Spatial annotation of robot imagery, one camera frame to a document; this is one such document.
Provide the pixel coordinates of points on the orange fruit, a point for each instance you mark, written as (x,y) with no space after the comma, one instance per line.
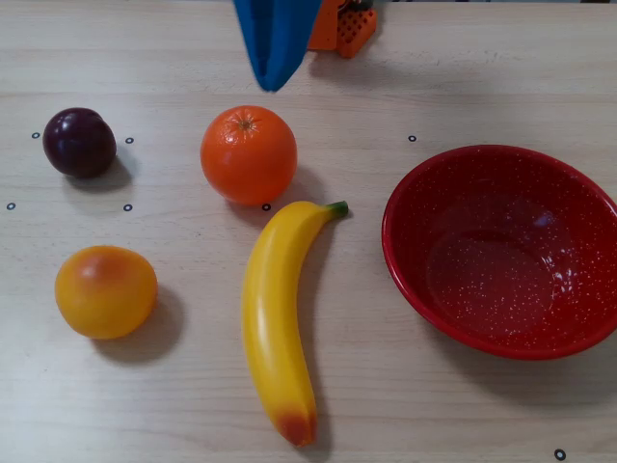
(248,156)

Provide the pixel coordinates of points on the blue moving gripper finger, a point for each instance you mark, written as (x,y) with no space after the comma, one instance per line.
(291,34)

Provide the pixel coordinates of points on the yellow orange peach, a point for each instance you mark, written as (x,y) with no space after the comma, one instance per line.
(106,292)

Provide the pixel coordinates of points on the dark purple plum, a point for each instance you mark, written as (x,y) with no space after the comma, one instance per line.
(79,143)

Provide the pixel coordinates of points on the red speckled enamel bowl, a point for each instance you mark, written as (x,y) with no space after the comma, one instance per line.
(501,270)

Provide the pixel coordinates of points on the yellow toy banana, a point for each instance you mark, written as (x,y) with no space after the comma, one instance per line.
(275,313)

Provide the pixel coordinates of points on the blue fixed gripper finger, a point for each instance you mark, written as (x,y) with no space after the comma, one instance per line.
(253,34)

